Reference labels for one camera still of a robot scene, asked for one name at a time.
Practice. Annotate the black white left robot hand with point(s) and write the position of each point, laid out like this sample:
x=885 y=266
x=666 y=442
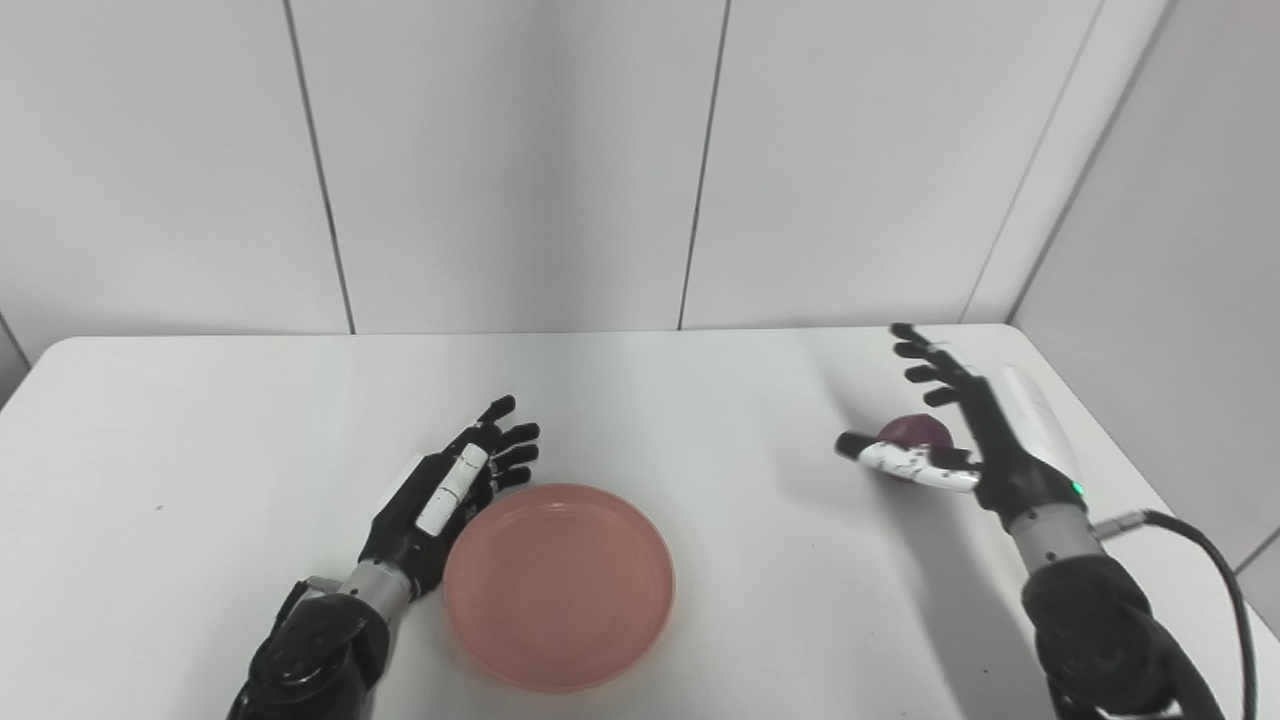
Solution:
x=425 y=510

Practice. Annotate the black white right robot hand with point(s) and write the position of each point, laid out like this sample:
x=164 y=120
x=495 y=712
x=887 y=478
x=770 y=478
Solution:
x=1000 y=440

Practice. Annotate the purple red onion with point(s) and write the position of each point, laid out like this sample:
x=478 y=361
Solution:
x=915 y=429

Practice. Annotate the pink round plate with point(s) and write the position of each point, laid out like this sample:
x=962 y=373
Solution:
x=560 y=588

